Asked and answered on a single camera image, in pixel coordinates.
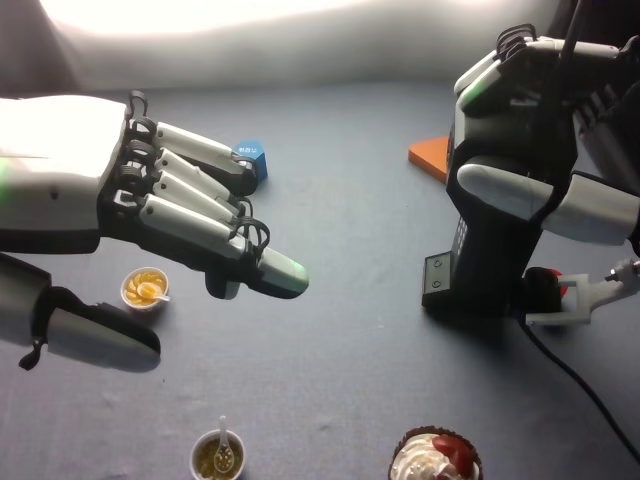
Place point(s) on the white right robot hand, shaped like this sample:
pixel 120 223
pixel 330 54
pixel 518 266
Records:
pixel 600 210

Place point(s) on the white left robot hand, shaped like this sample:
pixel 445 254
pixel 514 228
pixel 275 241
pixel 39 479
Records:
pixel 50 170

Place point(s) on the black retro brick phone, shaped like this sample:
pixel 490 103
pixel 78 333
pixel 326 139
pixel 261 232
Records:
pixel 495 260

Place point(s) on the red cylinder with white cross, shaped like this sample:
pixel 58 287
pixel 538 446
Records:
pixel 554 272

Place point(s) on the small bowl of orange slices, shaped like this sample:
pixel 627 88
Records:
pixel 145 287

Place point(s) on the orange triangle block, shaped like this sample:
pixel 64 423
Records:
pixel 427 155

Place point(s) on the blue hexagonal block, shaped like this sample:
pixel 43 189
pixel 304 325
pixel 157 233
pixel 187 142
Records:
pixel 255 150

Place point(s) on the white backdrop cloth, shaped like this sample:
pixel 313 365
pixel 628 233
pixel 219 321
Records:
pixel 300 45

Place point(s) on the toy cupcake with strawberry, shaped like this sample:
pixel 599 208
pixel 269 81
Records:
pixel 430 455

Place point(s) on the grey table cloth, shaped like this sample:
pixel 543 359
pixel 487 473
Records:
pixel 325 350

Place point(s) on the small bowl of green soup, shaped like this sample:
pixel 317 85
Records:
pixel 217 455

